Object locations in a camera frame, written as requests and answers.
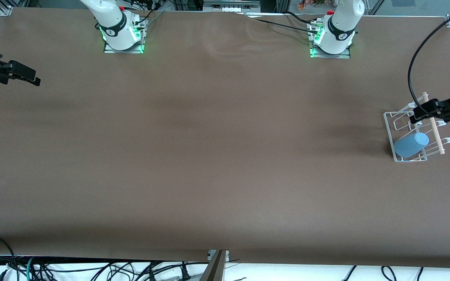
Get black base cable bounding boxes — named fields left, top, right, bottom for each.
left=245, top=11, right=320, bottom=35

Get brown table cover sheet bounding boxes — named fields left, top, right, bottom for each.
left=0, top=7, right=450, bottom=270

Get orange plastic parts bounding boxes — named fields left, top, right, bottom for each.
left=298, top=0, right=338, bottom=11

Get aluminium frame post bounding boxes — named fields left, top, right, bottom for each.
left=200, top=250, right=230, bottom=281

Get white power strip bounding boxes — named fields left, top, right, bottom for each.
left=204, top=0, right=261, bottom=13

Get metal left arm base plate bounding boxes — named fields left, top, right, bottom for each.
left=309, top=21, right=352, bottom=59

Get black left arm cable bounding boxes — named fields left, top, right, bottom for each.
left=407, top=0, right=450, bottom=110

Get white wire cup rack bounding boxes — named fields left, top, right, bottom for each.
left=383, top=92, right=450, bottom=162

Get blue plastic cup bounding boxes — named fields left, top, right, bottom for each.
left=394, top=132, right=430, bottom=158

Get black cable with plug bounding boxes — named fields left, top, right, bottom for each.
left=143, top=261, right=195, bottom=281

